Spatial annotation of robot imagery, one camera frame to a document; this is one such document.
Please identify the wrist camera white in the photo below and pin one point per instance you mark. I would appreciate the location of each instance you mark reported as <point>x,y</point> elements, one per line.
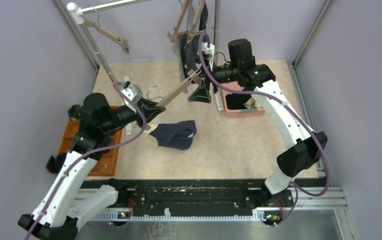
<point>132,92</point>
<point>208,50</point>

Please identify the beige hanger holding grey underwear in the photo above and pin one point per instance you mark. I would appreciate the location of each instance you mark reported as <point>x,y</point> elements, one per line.
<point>173,35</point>

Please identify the black underwear white waistband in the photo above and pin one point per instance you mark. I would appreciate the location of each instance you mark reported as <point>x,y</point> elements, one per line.
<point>238,101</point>

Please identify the beige hanger holding pinstriped underwear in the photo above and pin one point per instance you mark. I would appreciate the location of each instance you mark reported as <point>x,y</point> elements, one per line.
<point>192,30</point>

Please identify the navy pinstriped underwear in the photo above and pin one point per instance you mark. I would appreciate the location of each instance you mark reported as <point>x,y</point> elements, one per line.
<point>189,51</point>

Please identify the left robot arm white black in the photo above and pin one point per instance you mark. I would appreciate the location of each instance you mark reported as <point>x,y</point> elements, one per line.
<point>55,218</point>

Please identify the dark patterned cloth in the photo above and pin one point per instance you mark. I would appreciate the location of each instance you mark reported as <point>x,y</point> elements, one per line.
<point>74,112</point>

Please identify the grey striped underwear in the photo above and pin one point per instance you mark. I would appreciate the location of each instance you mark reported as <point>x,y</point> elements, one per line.
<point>177,53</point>

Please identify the orange plastic tray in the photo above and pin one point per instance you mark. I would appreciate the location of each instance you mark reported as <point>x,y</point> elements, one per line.
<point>105,167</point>

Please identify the metal clothes rack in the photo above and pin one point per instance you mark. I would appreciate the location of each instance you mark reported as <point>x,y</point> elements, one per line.
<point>155,78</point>

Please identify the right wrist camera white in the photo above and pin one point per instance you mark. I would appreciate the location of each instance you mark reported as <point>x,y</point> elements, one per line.
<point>208,50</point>

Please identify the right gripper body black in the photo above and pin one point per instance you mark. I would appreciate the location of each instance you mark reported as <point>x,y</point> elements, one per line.
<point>223,74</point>

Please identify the navy underwear cream waistband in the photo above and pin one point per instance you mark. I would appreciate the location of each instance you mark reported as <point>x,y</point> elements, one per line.
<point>173,135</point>

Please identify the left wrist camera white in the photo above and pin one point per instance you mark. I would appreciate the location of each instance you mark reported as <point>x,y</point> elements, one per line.
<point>132,92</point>

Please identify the pink plastic basket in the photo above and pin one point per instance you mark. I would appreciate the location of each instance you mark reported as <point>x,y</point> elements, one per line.
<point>254,112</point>

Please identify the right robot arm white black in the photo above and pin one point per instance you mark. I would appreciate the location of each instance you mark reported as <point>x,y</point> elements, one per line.
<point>243,76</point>

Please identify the beige clip hanger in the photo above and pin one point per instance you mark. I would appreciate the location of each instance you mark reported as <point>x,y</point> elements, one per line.
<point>121,41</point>

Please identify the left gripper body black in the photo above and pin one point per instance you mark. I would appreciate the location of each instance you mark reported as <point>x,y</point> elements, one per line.
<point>128,115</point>

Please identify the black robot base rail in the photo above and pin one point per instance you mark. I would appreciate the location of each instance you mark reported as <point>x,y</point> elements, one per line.
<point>194,197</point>

